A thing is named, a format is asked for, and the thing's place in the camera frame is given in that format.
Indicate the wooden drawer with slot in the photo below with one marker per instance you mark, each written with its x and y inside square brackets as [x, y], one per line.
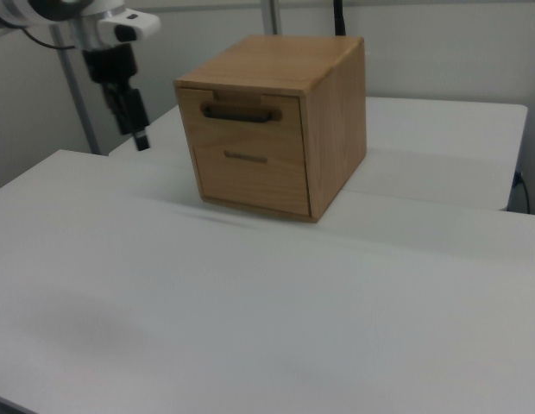
[254, 181]

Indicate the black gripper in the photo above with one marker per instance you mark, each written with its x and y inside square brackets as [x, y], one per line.
[114, 73]

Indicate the black camera pole with base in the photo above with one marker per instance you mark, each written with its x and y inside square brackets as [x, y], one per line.
[339, 17]

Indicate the silver metal frame post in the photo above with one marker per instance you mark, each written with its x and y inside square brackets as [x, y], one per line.
[268, 17]
[75, 95]

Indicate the wooden drawer cabinet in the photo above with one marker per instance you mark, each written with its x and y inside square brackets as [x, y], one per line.
[336, 125]

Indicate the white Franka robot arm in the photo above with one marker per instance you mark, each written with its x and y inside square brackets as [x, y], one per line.
[99, 21]

